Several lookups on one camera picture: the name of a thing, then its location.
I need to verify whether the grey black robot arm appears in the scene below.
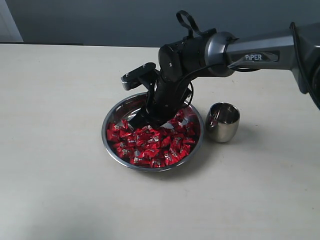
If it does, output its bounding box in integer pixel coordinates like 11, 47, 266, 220
127, 23, 320, 129

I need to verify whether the red wrapped candy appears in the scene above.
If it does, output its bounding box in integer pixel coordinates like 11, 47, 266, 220
129, 156, 150, 167
121, 119, 134, 132
182, 136, 196, 145
106, 129, 120, 143
170, 109, 185, 125

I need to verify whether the round stainless steel plate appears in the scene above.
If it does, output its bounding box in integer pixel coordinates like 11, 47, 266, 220
101, 92, 204, 173

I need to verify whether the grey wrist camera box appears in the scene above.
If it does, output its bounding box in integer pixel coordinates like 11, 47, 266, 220
121, 62, 158, 91

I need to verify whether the black cable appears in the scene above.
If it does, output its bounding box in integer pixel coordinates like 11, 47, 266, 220
176, 10, 208, 38

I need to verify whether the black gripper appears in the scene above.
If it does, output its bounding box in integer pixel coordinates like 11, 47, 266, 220
128, 72, 192, 129

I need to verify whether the stainless steel cup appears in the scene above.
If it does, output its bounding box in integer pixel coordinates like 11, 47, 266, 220
205, 102, 240, 143

